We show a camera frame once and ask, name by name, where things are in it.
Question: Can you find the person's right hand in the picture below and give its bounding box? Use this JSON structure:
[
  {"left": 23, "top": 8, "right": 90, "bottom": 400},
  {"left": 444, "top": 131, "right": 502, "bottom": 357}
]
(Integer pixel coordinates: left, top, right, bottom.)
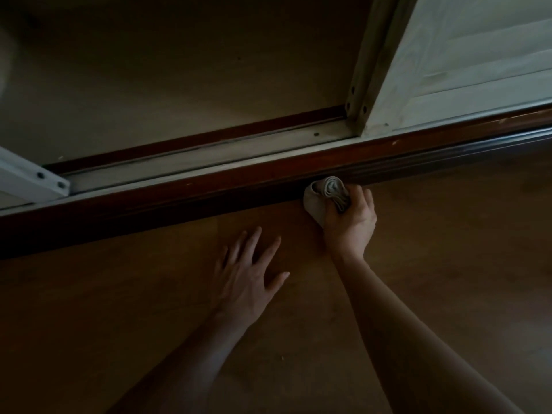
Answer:
[{"left": 322, "top": 183, "right": 378, "bottom": 263}]

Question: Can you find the cream closet inner panel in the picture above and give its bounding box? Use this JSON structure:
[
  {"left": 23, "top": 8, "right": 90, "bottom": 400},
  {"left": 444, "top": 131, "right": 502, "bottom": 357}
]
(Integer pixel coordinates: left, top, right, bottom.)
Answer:
[{"left": 0, "top": 0, "right": 374, "bottom": 167}]

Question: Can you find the person's right forearm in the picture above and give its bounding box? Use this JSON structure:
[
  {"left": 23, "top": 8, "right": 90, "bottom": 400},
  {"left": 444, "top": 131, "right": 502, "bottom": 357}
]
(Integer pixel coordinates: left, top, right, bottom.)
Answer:
[{"left": 334, "top": 254, "right": 525, "bottom": 414}]

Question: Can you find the black baseboard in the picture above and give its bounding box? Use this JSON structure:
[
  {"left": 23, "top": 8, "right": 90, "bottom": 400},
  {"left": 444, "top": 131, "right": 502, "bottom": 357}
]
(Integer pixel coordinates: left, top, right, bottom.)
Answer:
[{"left": 0, "top": 126, "right": 552, "bottom": 260}]

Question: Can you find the person's left forearm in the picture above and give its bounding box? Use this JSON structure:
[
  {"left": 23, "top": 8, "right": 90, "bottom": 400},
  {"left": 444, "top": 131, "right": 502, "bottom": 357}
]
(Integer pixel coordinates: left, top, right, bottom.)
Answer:
[{"left": 105, "top": 312, "right": 251, "bottom": 414}]

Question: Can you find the brown inner wooden strip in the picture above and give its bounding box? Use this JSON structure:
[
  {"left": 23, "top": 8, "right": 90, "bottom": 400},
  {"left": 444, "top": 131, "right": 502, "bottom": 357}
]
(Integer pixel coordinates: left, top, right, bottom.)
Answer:
[{"left": 43, "top": 105, "right": 348, "bottom": 177}]

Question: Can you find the grey cleaning cloth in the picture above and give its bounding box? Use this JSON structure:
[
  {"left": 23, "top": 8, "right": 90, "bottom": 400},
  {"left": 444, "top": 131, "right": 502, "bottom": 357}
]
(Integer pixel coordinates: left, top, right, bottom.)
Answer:
[{"left": 303, "top": 175, "right": 351, "bottom": 229}]

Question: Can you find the person's left hand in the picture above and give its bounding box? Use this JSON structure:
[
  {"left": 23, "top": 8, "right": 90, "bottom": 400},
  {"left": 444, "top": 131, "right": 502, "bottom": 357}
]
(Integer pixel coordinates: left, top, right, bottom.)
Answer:
[{"left": 211, "top": 226, "right": 290, "bottom": 331}]

